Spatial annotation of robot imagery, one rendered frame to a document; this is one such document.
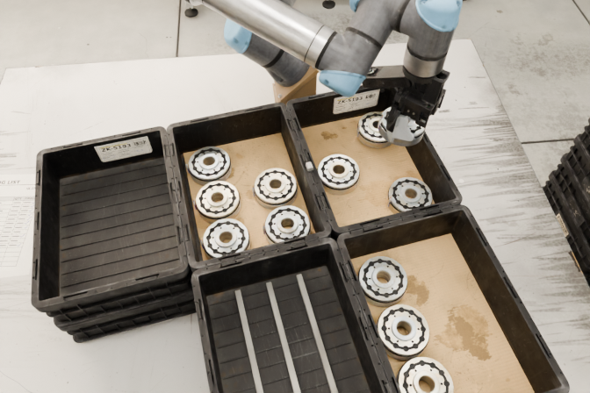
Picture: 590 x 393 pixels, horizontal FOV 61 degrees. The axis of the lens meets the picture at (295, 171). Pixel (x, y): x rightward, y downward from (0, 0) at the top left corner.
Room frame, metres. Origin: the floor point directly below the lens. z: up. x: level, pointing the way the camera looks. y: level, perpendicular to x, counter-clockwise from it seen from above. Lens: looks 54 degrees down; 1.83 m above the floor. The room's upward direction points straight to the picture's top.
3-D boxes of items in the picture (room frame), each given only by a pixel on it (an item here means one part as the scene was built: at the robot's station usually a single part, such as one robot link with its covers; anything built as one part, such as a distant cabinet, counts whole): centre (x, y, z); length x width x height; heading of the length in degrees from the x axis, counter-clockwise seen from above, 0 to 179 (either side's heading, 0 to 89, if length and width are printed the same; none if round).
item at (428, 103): (0.71, -0.25, 1.13); 0.09 x 0.08 x 0.12; 54
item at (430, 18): (0.72, -0.24, 1.29); 0.09 x 0.08 x 0.11; 52
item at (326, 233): (0.65, 0.12, 0.92); 0.40 x 0.30 x 0.02; 16
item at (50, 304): (0.57, 0.41, 0.92); 0.40 x 0.30 x 0.02; 16
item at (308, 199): (0.65, 0.12, 0.87); 0.40 x 0.30 x 0.11; 16
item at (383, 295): (0.44, -0.19, 0.86); 0.10 x 0.10 x 0.01
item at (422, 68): (0.72, -0.24, 1.21); 0.08 x 0.08 x 0.05
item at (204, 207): (0.63, 0.18, 0.86); 0.10 x 0.10 x 0.01
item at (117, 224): (0.57, 0.41, 0.87); 0.40 x 0.30 x 0.11; 16
